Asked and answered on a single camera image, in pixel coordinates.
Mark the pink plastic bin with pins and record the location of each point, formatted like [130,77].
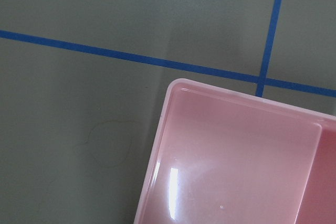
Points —
[221,156]

